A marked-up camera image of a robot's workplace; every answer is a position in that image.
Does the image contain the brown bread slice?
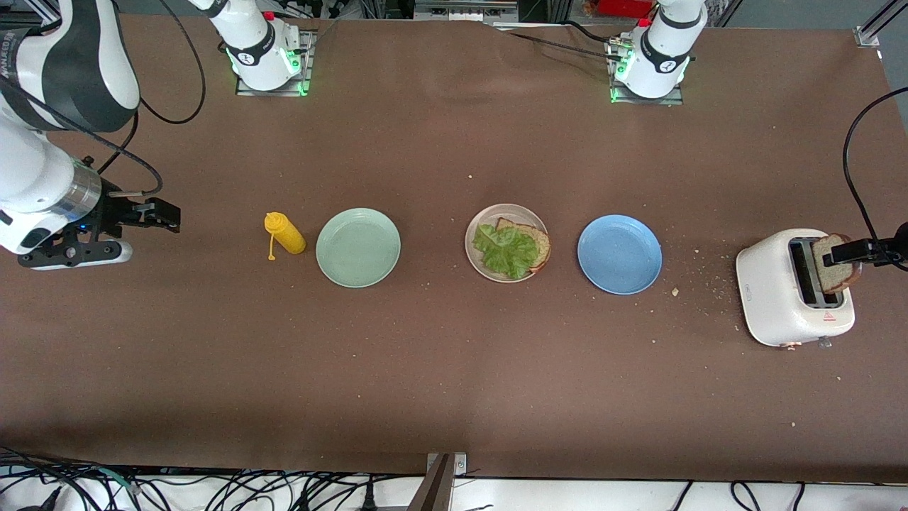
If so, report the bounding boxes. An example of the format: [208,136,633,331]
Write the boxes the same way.
[494,217,553,274]
[811,233,864,295]

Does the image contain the yellow squeeze bottle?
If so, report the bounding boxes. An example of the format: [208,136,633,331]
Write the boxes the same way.
[264,211,307,262]

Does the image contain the green lettuce leaf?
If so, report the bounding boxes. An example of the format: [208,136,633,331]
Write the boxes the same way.
[472,224,540,280]

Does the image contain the mint green plate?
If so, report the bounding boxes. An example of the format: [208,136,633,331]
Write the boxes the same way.
[316,207,402,289]

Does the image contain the blue plate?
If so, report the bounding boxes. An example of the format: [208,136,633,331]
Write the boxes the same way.
[577,214,663,296]

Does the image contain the beige plate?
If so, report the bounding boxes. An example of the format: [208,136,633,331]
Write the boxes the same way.
[465,203,550,284]

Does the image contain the white toaster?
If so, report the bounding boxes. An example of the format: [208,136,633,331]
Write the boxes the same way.
[736,228,856,350]

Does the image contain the aluminium corner profile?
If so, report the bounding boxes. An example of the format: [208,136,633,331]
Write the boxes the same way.
[854,0,908,49]

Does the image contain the red background object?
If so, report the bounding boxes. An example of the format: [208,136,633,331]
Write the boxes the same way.
[583,0,655,19]

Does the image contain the grey metal background device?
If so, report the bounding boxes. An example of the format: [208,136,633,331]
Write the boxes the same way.
[414,0,520,22]

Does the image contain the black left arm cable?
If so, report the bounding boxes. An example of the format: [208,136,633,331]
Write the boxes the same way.
[842,86,908,273]

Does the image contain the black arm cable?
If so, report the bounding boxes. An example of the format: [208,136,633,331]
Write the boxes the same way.
[842,86,908,273]
[0,0,207,199]

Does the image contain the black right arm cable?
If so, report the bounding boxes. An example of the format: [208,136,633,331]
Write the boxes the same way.
[0,0,207,199]

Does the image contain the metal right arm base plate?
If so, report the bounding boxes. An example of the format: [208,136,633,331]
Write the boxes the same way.
[235,30,314,97]

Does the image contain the tangled black floor cables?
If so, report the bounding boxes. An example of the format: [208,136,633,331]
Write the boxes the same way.
[0,446,426,511]

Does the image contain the black cable on table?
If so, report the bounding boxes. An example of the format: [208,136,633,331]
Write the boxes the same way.
[489,20,619,62]

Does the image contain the metal table edge bracket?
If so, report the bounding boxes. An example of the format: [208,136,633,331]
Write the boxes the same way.
[408,452,468,511]

